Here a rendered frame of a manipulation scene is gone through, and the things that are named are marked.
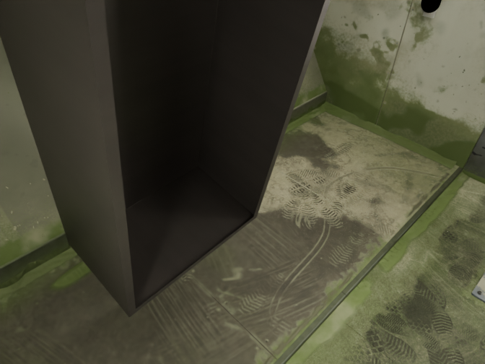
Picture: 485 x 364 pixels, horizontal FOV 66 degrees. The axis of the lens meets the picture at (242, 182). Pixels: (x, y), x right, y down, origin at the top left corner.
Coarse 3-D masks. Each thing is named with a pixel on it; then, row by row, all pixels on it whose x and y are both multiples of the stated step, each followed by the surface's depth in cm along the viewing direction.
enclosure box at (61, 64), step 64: (0, 0) 64; (64, 0) 48; (128, 0) 89; (192, 0) 103; (256, 0) 101; (320, 0) 88; (64, 64) 58; (128, 64) 101; (192, 64) 120; (256, 64) 112; (64, 128) 73; (128, 128) 116; (192, 128) 142; (256, 128) 125; (64, 192) 98; (128, 192) 138; (192, 192) 154; (256, 192) 143; (128, 256) 92; (192, 256) 135
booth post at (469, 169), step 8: (480, 136) 229; (480, 144) 231; (472, 152) 237; (480, 152) 233; (472, 160) 239; (480, 160) 236; (464, 168) 245; (472, 168) 241; (480, 168) 238; (472, 176) 244; (480, 176) 240
